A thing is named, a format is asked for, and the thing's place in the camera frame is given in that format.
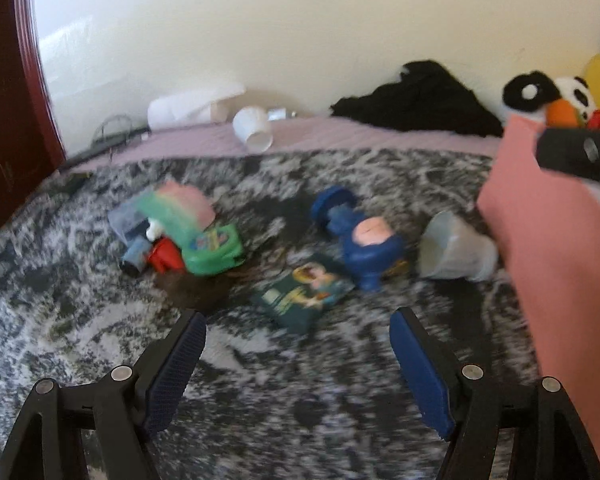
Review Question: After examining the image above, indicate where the white rolled towel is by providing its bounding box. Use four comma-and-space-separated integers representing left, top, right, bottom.
147, 82, 246, 131

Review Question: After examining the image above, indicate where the grey patterned blanket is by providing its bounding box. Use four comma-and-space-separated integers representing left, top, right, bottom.
0, 150, 545, 479

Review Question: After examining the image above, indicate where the green card box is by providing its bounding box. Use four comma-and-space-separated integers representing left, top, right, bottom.
251, 252, 355, 335

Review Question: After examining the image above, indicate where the pink cardboard storage box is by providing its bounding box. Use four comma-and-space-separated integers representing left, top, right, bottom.
478, 115, 600, 459

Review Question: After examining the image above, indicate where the blue toy figure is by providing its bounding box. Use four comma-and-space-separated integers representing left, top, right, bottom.
311, 185, 406, 292

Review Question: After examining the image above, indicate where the dark wooden door frame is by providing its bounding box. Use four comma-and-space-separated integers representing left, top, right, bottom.
0, 0, 66, 229

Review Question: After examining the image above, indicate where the pink green sponge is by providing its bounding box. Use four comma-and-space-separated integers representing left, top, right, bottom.
135, 181, 215, 248

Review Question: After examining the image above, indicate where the clear plastic cup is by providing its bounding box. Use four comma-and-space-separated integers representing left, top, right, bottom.
417, 211, 498, 282

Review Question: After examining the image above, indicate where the pink bed sheet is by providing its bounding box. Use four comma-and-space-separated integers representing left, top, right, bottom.
74, 117, 501, 171

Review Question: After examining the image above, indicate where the white paper cup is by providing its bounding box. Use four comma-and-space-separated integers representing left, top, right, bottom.
232, 106, 273, 154

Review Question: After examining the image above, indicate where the panda plush toy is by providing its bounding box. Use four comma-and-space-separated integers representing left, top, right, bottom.
502, 70, 598, 128

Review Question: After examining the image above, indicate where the black cloth garment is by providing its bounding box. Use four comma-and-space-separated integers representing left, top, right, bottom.
330, 61, 503, 138

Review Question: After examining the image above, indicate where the red small cup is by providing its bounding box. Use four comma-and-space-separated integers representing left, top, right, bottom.
147, 238, 186, 274

